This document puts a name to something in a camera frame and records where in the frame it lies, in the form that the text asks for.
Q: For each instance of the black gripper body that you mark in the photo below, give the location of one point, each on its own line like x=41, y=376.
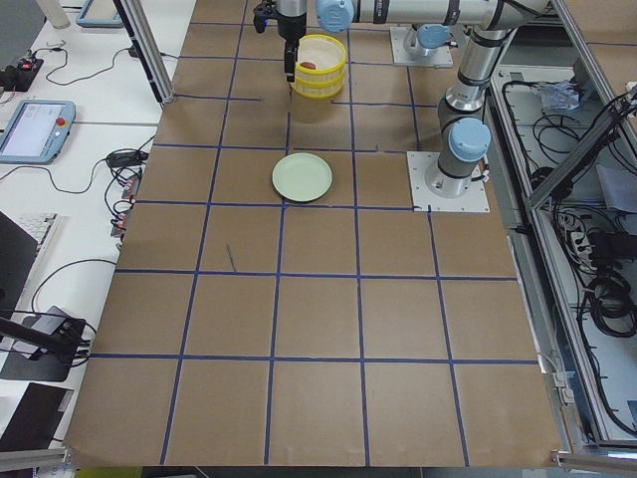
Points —
x=290, y=29

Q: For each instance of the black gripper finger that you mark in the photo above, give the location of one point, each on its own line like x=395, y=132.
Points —
x=290, y=60

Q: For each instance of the yellow rimmed steamer layer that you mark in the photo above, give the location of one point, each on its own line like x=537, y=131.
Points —
x=328, y=74
x=315, y=88

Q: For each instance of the white steamer cloth liner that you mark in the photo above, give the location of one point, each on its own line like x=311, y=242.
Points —
x=325, y=53

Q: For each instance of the light green round plate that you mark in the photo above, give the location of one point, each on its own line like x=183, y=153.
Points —
x=302, y=177

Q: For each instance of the blue teach pendant far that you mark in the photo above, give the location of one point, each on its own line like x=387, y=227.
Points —
x=99, y=14

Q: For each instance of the blue teach pendant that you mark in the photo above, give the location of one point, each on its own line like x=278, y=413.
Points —
x=99, y=14
x=37, y=132

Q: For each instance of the black power adapter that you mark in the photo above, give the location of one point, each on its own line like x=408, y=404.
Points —
x=126, y=158

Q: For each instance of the blue teach pendant near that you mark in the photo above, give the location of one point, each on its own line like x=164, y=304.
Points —
x=37, y=132

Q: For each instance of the white keyboard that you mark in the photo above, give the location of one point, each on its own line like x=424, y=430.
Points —
x=39, y=226

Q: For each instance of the black laptop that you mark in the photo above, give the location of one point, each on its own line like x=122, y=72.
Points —
x=18, y=254

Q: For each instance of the aluminium frame post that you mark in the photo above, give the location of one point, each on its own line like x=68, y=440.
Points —
x=139, y=32

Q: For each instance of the aluminium frame diagonal bar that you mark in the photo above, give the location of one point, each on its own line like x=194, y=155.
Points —
x=611, y=116

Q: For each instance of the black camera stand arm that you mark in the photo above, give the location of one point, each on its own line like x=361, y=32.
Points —
x=62, y=343

